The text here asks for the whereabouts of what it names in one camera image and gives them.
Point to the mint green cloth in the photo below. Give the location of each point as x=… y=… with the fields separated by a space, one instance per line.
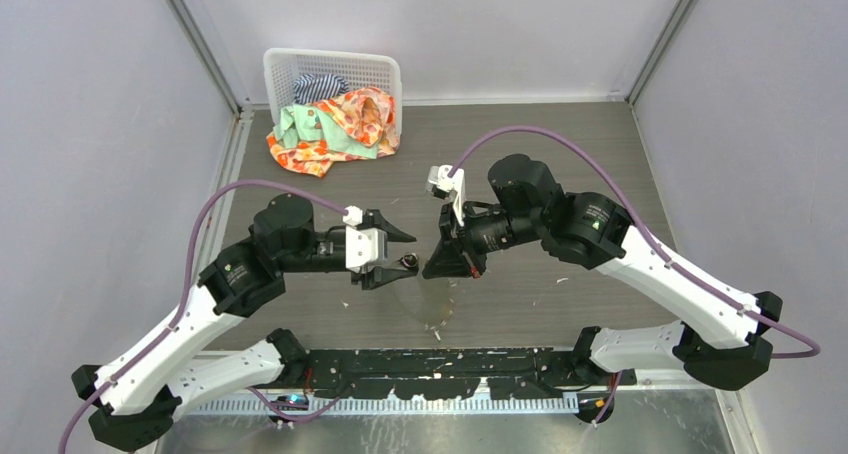
x=306 y=123

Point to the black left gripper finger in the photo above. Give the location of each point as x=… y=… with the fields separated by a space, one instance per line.
x=376 y=227
x=380 y=276

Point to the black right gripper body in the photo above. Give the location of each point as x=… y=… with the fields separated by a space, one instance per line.
x=456 y=233

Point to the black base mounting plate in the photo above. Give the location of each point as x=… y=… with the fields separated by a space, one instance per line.
x=440 y=374

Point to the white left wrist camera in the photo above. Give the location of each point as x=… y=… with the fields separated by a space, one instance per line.
x=353 y=217

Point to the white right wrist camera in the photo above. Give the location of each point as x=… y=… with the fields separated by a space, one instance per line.
x=444 y=183

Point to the white plastic laundry basket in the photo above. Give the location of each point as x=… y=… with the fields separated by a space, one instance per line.
x=283 y=66

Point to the orange floral cloth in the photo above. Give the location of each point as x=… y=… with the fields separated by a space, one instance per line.
x=367 y=114

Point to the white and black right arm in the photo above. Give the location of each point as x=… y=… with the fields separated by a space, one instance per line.
x=717 y=335

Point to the blue striped cloth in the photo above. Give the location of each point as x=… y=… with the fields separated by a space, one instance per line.
x=310 y=88

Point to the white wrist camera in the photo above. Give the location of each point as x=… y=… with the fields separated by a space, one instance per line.
x=353 y=217
x=444 y=183

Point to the perforated cable duct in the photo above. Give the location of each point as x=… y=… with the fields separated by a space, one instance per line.
x=249 y=405

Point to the aluminium frame rail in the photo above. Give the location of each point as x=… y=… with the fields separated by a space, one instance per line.
x=665 y=379

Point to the metal keyring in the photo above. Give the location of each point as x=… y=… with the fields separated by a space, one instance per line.
x=410 y=260

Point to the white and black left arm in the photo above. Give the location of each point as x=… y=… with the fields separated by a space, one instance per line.
x=135 y=399

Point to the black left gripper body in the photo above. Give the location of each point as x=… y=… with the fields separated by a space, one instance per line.
x=365 y=268

